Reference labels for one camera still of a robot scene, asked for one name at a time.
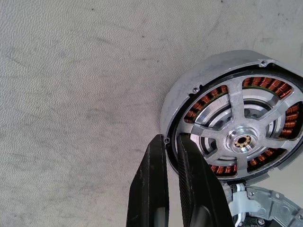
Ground silver spoked rotor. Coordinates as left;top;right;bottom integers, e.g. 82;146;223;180
179;74;303;178

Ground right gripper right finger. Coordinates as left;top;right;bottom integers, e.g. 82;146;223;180
176;132;234;227

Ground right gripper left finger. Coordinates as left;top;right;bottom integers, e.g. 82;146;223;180
126;134;170;227

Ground silver motor housing copper windings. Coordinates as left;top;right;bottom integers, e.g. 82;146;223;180
160;49;303;187

